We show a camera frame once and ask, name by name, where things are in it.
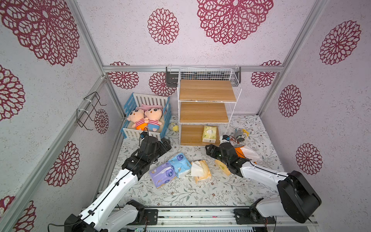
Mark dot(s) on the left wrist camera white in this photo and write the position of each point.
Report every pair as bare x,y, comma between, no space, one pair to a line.
143,134

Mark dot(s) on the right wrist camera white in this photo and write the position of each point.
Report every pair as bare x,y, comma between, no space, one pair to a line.
225,139

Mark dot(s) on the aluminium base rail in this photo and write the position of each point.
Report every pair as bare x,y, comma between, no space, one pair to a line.
192,219

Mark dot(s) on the blue white toy crib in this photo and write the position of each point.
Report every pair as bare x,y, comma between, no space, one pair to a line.
138,100

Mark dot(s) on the green tissue pack bottom shelf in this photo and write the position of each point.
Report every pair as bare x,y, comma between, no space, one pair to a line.
209,134

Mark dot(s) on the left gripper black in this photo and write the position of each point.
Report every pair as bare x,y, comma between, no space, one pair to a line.
167,145

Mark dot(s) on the grey plush toy with scissors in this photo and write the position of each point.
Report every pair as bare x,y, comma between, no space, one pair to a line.
239,136

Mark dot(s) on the plush doll orange outfit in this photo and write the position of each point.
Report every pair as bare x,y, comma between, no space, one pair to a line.
137,118

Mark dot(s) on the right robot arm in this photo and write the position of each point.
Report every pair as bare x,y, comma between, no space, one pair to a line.
296,197

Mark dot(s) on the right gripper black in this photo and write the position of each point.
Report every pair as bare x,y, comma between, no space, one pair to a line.
213,150

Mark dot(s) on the beige tissue pack bottom shelf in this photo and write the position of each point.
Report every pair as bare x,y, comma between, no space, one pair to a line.
200,171

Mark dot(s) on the black wire wall rack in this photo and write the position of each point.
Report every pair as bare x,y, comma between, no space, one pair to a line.
84,114

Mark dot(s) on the yellow tissue pack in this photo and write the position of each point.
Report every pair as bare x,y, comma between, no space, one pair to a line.
223,167

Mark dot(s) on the orange tissue pack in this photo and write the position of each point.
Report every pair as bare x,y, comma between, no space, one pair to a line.
248,153

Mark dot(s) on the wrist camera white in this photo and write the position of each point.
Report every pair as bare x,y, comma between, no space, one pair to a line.
225,139
143,134

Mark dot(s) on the light blue tissue pack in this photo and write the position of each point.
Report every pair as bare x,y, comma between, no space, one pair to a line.
181,165

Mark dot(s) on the purple tissue pack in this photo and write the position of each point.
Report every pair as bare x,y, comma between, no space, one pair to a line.
162,174

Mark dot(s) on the plush doll pink hat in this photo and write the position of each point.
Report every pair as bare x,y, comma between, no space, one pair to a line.
153,115

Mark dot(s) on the white wire three-tier shelf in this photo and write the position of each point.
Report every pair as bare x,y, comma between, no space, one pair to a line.
205,103

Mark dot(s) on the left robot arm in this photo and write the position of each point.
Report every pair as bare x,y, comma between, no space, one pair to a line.
100,215

